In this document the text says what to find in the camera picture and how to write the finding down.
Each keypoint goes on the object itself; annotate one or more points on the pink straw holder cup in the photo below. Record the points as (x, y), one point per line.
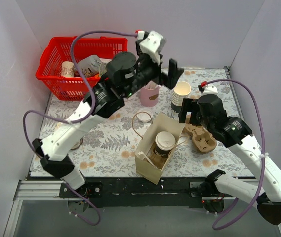
(149, 96)

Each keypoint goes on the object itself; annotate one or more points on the white plastic cup lids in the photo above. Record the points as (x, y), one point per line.
(145, 115)

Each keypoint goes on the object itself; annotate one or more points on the white wrapped straws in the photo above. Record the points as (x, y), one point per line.
(151, 85)

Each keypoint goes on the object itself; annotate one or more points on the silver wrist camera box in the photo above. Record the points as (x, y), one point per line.
(151, 43)

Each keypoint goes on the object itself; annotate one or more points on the white printed cup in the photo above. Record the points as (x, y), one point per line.
(67, 69)

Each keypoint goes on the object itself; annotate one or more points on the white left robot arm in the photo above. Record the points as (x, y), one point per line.
(97, 106)

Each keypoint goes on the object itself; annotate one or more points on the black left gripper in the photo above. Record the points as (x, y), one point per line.
(162, 74)

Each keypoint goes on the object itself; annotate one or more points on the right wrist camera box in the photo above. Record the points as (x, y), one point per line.
(206, 88)

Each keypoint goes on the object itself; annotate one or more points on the cream crumpled napkin bundle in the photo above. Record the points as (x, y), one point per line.
(77, 144)

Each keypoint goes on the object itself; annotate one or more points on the stack of paper cups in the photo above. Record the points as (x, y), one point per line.
(180, 91)

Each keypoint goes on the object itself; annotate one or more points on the brown cardboard cup carrier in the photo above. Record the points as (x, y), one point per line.
(201, 138)

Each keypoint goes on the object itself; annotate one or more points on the grey crumpled snack bag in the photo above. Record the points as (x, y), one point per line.
(93, 65)

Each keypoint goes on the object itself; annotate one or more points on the white plastic cup lid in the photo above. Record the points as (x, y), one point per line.
(165, 140)

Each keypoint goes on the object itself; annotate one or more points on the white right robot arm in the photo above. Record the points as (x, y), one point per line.
(236, 135)

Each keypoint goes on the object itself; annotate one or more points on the aluminium frame rail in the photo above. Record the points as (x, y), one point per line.
(38, 211)

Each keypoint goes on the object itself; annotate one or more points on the black single paper cup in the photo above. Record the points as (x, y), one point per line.
(160, 152)

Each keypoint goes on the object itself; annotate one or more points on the floral patterned table mat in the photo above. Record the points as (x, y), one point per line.
(109, 149)

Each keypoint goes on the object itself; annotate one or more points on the red plastic shopping basket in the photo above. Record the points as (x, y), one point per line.
(69, 86)

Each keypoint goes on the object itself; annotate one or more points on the single brown cup carrier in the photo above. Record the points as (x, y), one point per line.
(158, 161)

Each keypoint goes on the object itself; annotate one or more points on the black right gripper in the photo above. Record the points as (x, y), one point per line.
(187, 110)

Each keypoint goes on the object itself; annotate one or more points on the single white straw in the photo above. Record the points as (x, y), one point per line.
(143, 156)

